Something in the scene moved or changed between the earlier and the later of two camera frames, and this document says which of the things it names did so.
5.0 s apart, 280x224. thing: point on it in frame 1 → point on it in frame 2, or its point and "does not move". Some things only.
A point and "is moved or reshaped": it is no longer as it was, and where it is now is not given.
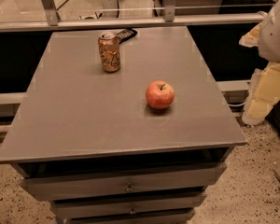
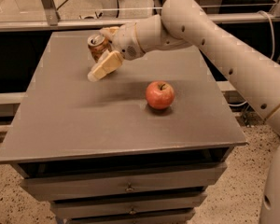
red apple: (160, 94) does not move
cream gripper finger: (252, 37) → (111, 29)
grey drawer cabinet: (88, 141) does not move
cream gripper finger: (267, 85) → (107, 63)
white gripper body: (275, 36) → (125, 43)
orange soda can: (109, 51) is moved or reshaped
